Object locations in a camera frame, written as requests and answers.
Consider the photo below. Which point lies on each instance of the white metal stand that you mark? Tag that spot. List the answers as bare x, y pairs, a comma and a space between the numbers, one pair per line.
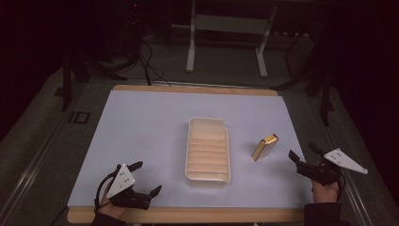
191, 47

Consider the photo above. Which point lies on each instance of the person's left hand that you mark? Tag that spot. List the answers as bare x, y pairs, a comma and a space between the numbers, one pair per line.
110, 207

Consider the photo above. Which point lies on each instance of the black rectangular bracket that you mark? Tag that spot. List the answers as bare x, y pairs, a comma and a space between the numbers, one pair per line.
79, 117

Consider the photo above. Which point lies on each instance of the yellow and silver packet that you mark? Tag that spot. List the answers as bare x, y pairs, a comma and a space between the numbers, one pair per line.
265, 147

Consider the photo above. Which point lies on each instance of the person's right hand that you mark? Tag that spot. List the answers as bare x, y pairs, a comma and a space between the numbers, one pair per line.
324, 192

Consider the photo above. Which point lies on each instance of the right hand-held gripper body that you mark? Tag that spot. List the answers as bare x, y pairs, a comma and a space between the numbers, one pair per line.
326, 169

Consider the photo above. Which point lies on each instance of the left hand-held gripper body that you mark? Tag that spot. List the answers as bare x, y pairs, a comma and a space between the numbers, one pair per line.
120, 183

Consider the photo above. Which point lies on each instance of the white ribbed plastic tray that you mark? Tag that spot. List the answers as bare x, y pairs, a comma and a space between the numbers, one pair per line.
207, 153

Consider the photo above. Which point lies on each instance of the black tripod stand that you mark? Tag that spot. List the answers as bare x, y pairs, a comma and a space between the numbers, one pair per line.
326, 97
66, 84

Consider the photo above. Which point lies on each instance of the light blue table mat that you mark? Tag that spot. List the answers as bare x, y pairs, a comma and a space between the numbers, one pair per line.
175, 125

